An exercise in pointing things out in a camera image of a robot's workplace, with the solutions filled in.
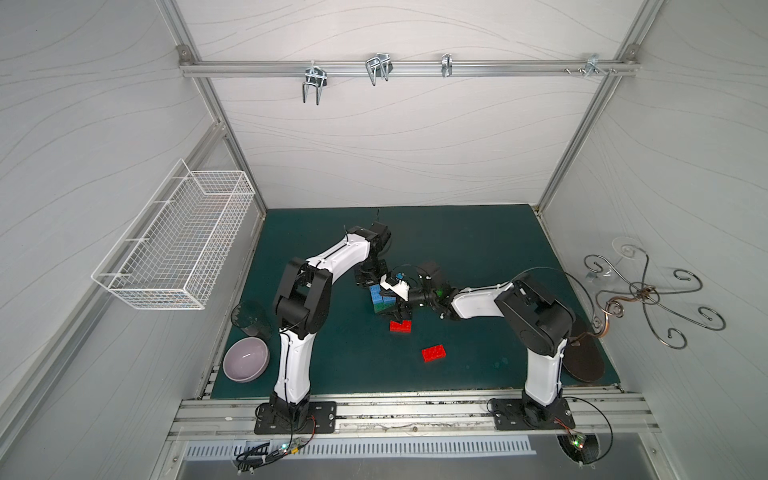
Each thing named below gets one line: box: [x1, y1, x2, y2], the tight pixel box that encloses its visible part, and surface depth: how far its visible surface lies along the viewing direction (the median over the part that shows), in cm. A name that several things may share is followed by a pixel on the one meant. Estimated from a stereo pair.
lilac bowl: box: [223, 336, 271, 383], surface depth 81 cm
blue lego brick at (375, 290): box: [369, 284, 384, 304], surface depth 92 cm
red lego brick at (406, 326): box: [389, 320, 413, 333], surface depth 89 cm
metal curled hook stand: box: [572, 246, 726, 350], surface depth 64 cm
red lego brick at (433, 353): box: [421, 344, 447, 363], surface depth 84 cm
